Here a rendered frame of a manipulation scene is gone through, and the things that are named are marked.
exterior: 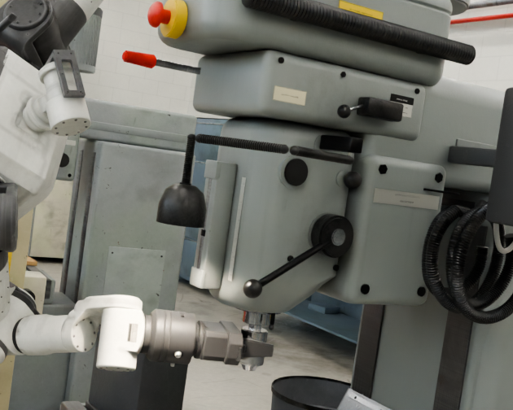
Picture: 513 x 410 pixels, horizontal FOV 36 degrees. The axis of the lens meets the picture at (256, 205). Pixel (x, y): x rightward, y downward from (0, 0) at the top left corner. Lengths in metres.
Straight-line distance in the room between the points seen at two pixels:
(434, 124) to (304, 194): 0.29
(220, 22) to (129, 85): 9.77
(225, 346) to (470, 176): 0.55
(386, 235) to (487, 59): 5.57
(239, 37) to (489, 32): 5.82
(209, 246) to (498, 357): 0.58
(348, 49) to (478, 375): 0.65
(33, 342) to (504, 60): 5.70
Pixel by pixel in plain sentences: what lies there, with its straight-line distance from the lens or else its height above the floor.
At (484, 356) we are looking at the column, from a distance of 1.51.
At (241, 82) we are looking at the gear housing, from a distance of 1.25.
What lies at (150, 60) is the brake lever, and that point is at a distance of 1.33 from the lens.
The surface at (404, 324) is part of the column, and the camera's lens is 1.63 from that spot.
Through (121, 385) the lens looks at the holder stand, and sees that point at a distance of 1.81.
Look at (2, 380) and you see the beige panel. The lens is 3.10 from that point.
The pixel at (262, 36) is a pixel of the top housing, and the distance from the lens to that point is 1.18.
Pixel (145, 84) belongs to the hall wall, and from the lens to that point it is 11.02.
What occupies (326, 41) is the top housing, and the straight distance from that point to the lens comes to 1.25.
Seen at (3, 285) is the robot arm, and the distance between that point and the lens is 1.39.
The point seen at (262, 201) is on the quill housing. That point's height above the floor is 1.50.
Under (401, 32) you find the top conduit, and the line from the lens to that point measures 1.29.
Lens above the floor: 1.55
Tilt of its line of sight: 3 degrees down
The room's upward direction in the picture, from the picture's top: 8 degrees clockwise
